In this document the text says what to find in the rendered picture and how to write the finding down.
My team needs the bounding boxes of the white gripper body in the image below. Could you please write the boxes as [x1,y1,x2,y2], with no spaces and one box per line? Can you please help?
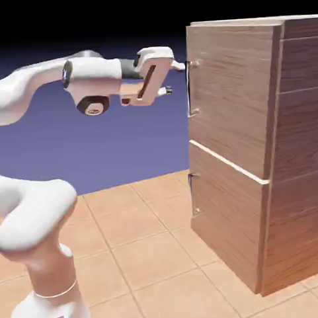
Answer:
[126,46,178,108]

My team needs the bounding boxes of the large wooden cabinet door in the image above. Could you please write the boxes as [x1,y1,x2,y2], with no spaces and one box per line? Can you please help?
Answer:
[181,19,292,185]

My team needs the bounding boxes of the brown wooden cabinet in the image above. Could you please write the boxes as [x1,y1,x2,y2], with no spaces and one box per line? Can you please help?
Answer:
[178,13,318,301]

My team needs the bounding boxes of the small wooden cabinet door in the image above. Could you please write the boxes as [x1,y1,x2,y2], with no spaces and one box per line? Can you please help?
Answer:
[185,137,277,298]

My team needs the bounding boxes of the long silver door handle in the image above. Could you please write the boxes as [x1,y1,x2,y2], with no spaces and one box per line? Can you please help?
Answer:
[183,59,204,119]

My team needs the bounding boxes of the short dark door handle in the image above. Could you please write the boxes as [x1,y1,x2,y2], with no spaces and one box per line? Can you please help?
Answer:
[188,172,204,218]

